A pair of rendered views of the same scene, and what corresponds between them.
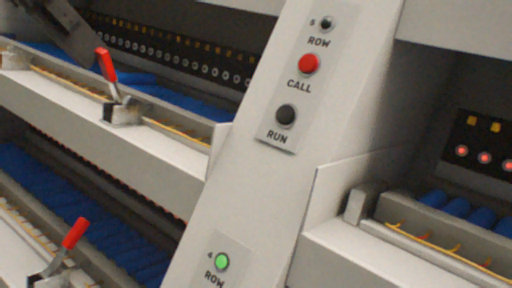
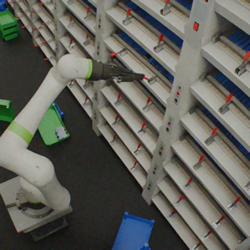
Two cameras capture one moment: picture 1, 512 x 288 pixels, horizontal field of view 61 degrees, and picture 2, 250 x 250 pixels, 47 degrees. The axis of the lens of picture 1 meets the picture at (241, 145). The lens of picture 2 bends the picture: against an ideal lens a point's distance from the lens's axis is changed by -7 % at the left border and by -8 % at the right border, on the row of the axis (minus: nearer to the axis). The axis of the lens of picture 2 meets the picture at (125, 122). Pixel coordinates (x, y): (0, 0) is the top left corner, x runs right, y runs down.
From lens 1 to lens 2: 1.20 m
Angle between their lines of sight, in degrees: 51
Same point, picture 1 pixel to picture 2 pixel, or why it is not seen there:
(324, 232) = (183, 118)
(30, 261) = (141, 101)
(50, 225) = (143, 91)
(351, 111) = (184, 104)
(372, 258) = (188, 123)
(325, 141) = (181, 106)
